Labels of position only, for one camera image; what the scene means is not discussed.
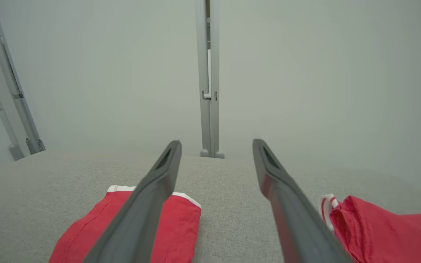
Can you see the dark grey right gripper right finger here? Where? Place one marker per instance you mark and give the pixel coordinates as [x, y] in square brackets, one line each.
[294, 219]

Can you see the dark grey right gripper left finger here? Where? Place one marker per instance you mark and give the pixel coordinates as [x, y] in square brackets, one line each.
[137, 215]

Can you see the red shorts with white stripe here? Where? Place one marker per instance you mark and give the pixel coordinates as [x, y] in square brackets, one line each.
[177, 226]

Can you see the red shirt with striped collar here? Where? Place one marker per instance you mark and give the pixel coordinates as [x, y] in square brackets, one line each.
[386, 233]

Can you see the grey slanted partition post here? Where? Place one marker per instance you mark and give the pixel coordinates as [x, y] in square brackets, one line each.
[18, 113]

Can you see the grey double partition post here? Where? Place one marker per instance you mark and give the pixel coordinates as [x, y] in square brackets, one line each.
[214, 54]

